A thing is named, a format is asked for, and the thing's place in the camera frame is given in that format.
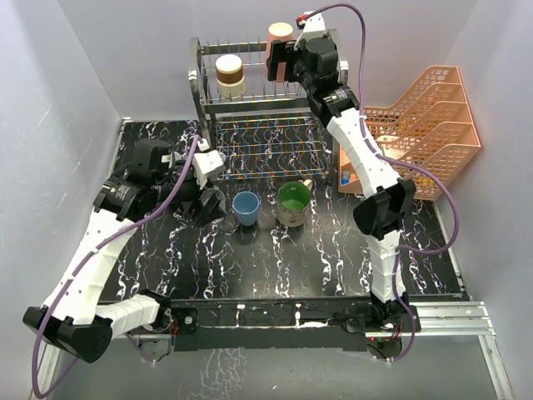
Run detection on orange plastic file organizer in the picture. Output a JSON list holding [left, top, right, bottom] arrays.
[[337, 64, 485, 202]]

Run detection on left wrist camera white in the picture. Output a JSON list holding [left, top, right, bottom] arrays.
[[192, 138, 225, 189]]

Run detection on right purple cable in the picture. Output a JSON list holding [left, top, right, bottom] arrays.
[[297, 3, 461, 363]]

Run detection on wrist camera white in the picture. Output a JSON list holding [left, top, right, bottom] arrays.
[[296, 12, 326, 42], [192, 138, 225, 189]]

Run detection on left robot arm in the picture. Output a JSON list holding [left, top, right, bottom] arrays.
[[22, 137, 224, 363]]

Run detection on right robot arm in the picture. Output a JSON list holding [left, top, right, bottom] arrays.
[[266, 35, 416, 331]]

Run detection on steel two-tier dish rack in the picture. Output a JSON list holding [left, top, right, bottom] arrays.
[[188, 37, 340, 184]]

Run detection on tall pink plastic cup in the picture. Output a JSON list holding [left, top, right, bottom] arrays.
[[266, 22, 296, 83]]

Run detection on cream ceramic mug green inside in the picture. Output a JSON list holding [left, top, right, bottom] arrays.
[[276, 179, 314, 228]]

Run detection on light blue plastic cup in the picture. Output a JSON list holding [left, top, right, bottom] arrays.
[[232, 191, 261, 227]]

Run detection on items in organizer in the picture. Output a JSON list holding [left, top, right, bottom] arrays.
[[340, 134, 423, 185]]

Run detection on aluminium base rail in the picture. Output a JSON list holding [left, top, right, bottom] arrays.
[[39, 296, 514, 399]]

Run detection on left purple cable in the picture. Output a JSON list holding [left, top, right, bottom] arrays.
[[32, 133, 205, 399]]

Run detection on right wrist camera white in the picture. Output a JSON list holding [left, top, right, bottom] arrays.
[[296, 12, 326, 42]]

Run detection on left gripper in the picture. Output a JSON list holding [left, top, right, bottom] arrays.
[[153, 162, 227, 225]]

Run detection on cream and brown cup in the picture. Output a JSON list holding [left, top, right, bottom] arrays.
[[215, 54, 247, 100]]

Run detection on purple cable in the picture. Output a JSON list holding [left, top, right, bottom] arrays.
[[297, 3, 461, 363], [32, 133, 205, 399]]

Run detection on clear glass cup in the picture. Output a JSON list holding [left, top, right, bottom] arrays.
[[200, 187, 227, 222]]

